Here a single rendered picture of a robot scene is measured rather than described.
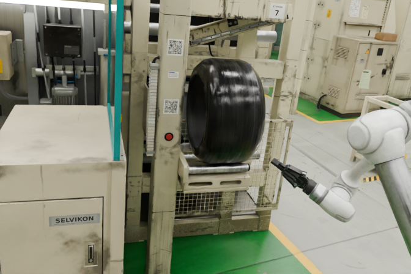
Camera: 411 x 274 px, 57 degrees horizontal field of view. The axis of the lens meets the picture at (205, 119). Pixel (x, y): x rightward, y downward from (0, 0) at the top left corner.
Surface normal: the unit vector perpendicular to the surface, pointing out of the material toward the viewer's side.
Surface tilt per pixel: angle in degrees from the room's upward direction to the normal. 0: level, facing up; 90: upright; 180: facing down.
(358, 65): 90
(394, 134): 57
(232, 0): 90
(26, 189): 90
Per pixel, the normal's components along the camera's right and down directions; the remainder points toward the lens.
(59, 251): 0.27, 0.34
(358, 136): -0.89, 0.06
